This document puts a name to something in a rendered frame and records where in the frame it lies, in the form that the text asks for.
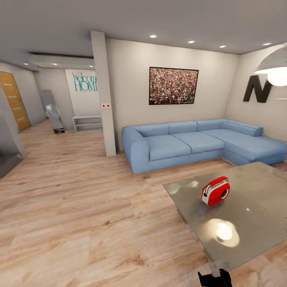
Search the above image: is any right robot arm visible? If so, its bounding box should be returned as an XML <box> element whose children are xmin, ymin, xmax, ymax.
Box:
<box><xmin>198</xmin><ymin>259</ymin><xmax>232</xmax><ymax>287</ymax></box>

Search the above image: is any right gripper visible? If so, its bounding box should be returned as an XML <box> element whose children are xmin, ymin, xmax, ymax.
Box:
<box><xmin>198</xmin><ymin>269</ymin><xmax>232</xmax><ymax>287</ymax></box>

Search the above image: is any radio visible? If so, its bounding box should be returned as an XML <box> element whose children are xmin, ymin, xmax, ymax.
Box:
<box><xmin>202</xmin><ymin>177</ymin><xmax>230</xmax><ymax>206</ymax></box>

